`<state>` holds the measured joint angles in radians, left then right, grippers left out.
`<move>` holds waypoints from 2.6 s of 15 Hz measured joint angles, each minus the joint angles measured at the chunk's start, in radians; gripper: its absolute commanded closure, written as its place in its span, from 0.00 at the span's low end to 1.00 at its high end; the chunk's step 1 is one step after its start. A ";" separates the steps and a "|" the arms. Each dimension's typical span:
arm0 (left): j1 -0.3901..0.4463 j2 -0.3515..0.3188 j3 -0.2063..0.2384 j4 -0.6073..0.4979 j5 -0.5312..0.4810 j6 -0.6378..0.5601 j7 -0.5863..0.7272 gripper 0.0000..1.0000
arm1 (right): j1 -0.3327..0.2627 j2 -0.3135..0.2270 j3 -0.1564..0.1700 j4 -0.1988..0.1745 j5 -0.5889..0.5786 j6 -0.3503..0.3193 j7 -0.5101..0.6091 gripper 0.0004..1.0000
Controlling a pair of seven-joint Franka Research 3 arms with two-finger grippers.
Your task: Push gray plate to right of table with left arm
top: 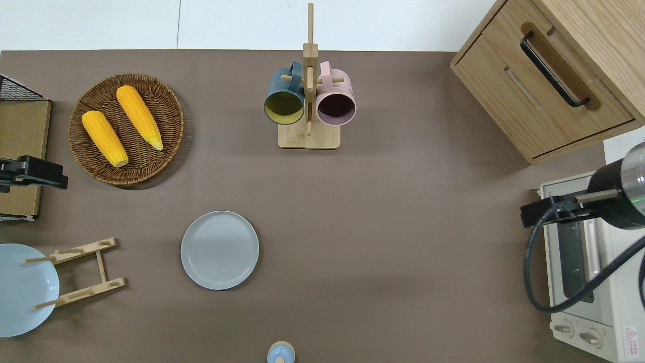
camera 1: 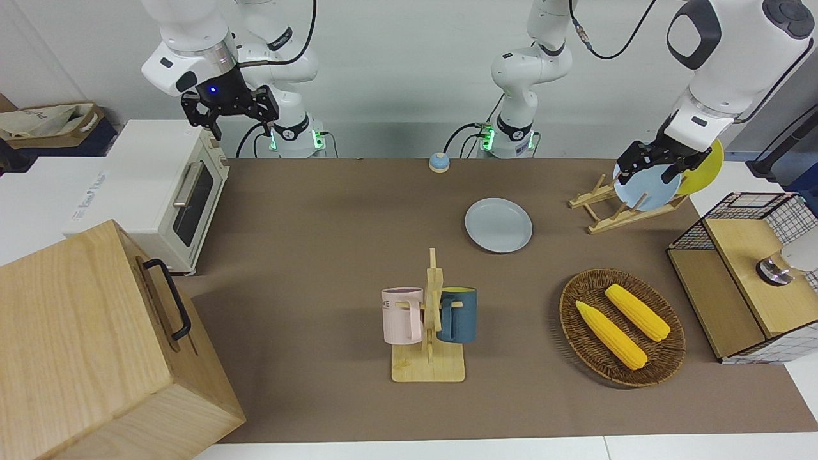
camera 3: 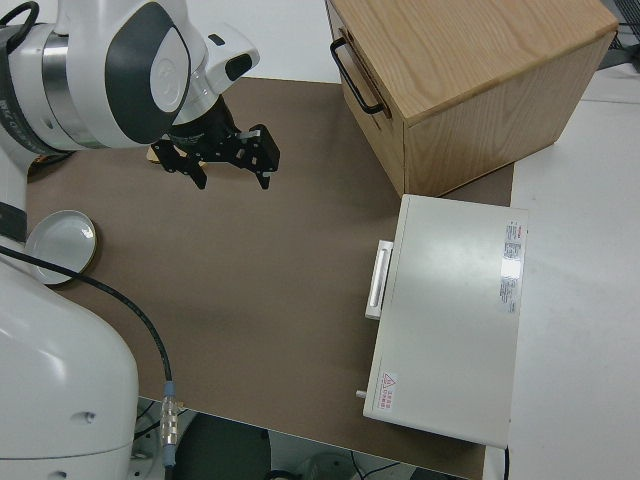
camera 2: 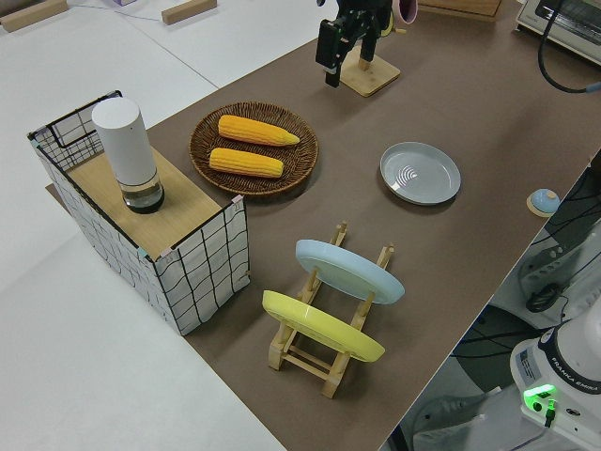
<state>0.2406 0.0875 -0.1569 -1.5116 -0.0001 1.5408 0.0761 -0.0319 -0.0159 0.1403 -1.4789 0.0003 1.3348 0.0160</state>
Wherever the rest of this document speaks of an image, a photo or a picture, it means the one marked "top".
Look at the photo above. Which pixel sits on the blue bottle with wooden rim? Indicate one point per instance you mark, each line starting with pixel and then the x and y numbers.
pixel 280 353

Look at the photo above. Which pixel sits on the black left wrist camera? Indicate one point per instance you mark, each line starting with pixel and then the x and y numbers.
pixel 40 172

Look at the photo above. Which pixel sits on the pink mug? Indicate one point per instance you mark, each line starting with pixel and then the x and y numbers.
pixel 338 85

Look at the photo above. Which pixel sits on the yellow corn cob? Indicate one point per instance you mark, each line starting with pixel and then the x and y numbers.
pixel 105 138
pixel 139 117

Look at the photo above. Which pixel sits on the cream toaster oven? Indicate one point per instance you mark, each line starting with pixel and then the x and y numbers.
pixel 620 302

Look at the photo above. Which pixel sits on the wooden drawer cabinet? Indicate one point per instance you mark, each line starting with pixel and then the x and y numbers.
pixel 504 85

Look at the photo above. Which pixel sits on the gray round plate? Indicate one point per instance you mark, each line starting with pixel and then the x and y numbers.
pixel 219 250

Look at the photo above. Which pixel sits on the wooden mug tree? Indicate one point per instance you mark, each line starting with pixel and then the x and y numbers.
pixel 309 136

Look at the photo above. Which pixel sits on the light blue plate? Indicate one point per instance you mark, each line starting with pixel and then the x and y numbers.
pixel 20 297

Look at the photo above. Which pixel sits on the toaster oven knob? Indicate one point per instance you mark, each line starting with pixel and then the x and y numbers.
pixel 589 337
pixel 563 328

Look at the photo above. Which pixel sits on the brown wooden board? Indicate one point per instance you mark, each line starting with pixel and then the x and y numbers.
pixel 22 131

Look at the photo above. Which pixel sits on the brown wicker basket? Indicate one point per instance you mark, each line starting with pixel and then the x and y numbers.
pixel 166 121

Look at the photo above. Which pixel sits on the dark blue mug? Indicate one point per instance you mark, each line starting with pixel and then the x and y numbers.
pixel 280 85

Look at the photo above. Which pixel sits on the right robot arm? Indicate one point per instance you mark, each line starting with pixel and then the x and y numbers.
pixel 612 196

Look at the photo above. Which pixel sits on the wooden plate rack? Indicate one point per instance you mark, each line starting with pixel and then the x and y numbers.
pixel 102 267

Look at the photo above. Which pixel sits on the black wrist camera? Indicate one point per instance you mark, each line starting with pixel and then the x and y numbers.
pixel 541 210
pixel 40 172

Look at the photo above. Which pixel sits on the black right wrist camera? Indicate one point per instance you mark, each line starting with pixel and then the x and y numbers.
pixel 541 210

